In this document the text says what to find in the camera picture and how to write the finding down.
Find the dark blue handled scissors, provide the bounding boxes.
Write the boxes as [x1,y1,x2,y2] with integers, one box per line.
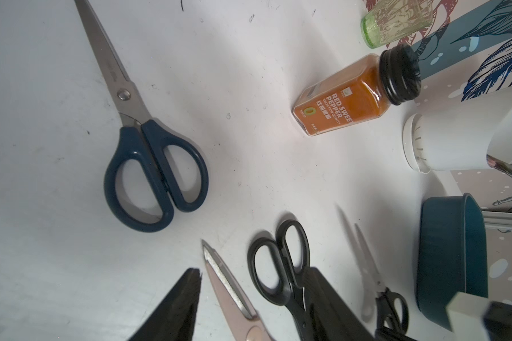
[75,1,209,233]

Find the red pepper spice jar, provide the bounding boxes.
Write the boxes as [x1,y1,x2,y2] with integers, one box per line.
[292,43,421,136]

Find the green glass cup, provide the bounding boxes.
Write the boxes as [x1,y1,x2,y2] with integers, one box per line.
[361,0,432,48]

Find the white cylindrical utensil holder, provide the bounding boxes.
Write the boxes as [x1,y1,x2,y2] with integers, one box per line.
[402,87,512,173]

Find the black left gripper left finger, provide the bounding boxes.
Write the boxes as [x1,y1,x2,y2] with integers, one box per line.
[129,268,201,340]

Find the pink kitchen scissors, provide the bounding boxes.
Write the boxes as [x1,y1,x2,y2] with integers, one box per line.
[201,240,272,341]

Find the teal plastic storage box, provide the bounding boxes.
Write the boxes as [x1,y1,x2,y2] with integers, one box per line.
[415,193,489,330]

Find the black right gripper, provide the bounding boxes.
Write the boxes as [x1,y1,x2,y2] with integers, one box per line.
[445,291,512,341]

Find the large black scissors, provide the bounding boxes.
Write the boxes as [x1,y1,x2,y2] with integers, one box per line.
[247,220,311,340]

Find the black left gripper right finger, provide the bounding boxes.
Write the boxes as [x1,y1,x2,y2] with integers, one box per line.
[303,267,374,340]

